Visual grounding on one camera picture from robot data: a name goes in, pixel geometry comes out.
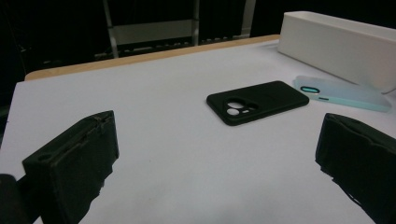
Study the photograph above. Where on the white table mat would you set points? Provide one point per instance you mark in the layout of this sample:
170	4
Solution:
155	102

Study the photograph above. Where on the black phone case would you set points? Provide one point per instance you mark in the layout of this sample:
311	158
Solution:
267	99

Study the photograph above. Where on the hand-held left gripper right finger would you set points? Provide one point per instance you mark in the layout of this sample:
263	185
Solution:
361	158

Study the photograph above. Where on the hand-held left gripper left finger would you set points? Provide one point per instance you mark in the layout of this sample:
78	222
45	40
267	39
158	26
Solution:
71	161

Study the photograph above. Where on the white plastic storage box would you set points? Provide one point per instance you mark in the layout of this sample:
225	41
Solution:
327	53

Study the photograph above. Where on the grey metal stand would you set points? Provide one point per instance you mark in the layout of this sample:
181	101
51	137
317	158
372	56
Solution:
149	31

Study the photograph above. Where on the light teal phone case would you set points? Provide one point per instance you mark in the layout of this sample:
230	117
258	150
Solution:
348	95

